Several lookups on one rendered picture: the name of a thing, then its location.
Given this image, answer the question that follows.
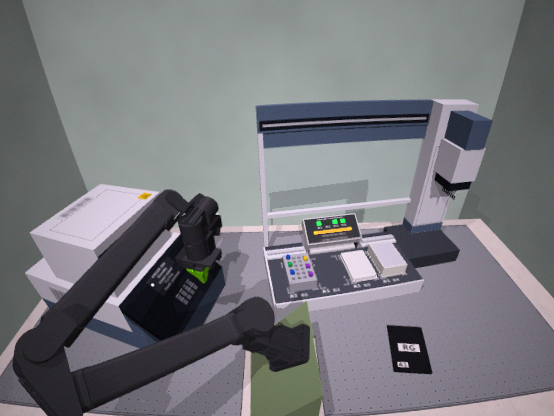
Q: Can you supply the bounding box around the white rectangular block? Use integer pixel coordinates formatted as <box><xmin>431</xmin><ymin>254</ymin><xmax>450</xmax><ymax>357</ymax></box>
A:
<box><xmin>367</xmin><ymin>241</ymin><xmax>407</xmax><ymax>278</ymax></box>

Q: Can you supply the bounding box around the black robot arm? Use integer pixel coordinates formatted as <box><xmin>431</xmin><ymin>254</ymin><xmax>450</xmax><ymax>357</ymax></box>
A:
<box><xmin>13</xmin><ymin>189</ymin><xmax>310</xmax><ymax>416</ymax></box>

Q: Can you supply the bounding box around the black rectangular pad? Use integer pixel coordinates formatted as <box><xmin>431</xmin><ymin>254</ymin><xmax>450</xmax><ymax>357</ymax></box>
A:
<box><xmin>387</xmin><ymin>325</ymin><xmax>432</xmax><ymax>374</ymax></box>

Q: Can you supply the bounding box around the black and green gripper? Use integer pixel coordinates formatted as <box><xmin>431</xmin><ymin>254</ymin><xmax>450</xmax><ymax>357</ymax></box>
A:
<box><xmin>175</xmin><ymin>236</ymin><xmax>222</xmax><ymax>283</ymax></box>

